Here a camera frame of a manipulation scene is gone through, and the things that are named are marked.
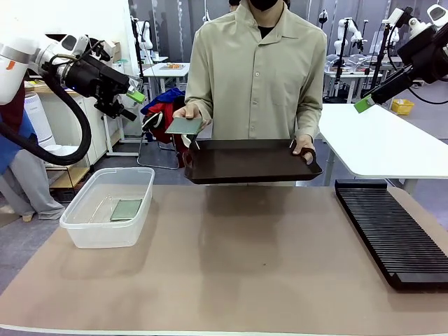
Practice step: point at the green-tipped left gripper finger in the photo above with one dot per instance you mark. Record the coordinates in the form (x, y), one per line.
(136, 95)
(115, 109)

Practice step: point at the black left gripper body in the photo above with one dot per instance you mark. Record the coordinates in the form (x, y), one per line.
(98, 78)

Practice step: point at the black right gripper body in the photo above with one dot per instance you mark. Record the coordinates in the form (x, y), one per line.
(430, 57)

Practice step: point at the green glass plate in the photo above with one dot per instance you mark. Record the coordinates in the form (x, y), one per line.
(185, 126)
(126, 210)

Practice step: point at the black serving tray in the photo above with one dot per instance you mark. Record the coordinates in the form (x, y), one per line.
(252, 161)

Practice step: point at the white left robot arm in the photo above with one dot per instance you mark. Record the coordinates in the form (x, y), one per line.
(14, 66)

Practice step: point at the person's right forearm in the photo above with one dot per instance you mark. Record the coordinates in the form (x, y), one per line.
(199, 87)

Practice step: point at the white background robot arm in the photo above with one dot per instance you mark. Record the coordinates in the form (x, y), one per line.
(341, 38)
(146, 35)

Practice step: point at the person's left forearm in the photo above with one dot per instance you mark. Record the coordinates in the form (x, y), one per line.
(309, 105)

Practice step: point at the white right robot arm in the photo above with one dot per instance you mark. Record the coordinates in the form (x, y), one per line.
(418, 26)

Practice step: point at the person's right hand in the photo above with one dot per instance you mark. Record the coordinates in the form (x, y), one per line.
(189, 112)

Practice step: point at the person's left hand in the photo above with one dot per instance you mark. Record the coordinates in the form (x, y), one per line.
(302, 145)

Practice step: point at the yellow plastic bin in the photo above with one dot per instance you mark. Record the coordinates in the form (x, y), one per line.
(402, 106)

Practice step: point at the chair with piled clothes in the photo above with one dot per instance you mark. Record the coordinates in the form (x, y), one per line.
(161, 112)

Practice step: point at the white cabinet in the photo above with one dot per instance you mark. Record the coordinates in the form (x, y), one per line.
(94, 133)

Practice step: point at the cardboard box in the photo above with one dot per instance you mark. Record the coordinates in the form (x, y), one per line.
(116, 50)

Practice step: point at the white background table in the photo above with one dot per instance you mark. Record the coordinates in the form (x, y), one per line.
(168, 71)

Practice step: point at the white side table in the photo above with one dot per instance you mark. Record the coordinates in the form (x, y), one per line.
(378, 140)

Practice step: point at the white air purifier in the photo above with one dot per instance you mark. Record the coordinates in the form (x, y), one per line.
(40, 119)

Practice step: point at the wooden shelf cart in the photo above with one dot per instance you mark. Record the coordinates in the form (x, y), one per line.
(75, 175)

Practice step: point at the clear plastic box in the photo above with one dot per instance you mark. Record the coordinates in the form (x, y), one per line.
(105, 224)

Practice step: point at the bystander in blue apron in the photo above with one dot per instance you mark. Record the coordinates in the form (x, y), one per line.
(14, 175)

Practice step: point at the person's beige shirt torso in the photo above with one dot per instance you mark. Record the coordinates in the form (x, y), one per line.
(255, 77)

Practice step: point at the black slotted PCB rack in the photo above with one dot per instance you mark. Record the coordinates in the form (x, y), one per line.
(392, 231)

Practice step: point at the black face mask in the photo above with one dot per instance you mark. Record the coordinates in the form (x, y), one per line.
(264, 3)

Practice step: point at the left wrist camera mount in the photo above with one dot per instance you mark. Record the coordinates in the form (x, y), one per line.
(105, 49)

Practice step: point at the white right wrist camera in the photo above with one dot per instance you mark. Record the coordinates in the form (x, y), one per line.
(393, 17)

